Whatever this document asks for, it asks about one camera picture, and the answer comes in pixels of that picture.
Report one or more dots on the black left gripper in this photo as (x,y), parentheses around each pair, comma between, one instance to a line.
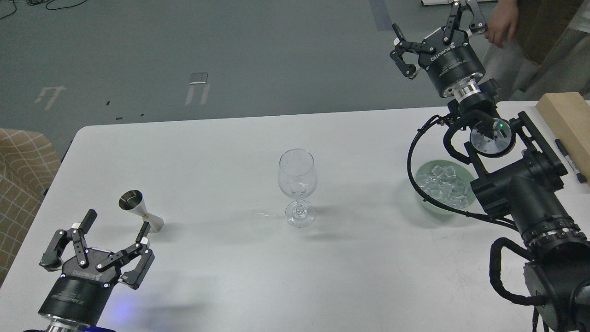
(80,290)

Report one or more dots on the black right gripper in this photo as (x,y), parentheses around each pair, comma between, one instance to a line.
(454,57)

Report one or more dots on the steel double jigger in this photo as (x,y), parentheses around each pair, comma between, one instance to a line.
(133,201)

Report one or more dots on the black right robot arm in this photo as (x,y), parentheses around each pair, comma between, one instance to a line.
(518,175)

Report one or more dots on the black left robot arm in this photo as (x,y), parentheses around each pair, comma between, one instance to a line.
(69,243)

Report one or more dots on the pile of clear ice cubes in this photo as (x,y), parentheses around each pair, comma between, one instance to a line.
(446,182)

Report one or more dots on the clear wine glass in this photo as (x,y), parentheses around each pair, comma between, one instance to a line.
(298,179)

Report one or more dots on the person's hand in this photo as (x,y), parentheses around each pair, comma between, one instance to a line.
(502,23)

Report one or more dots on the tan checkered cushion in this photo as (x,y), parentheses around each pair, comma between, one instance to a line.
(28,165)

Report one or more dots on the green bowl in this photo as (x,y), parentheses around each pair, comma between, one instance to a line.
(432,205)

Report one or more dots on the light wooden block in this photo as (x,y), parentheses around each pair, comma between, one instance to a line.
(568,117)

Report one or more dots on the black marker pen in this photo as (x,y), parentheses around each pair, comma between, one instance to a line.
(562,149)

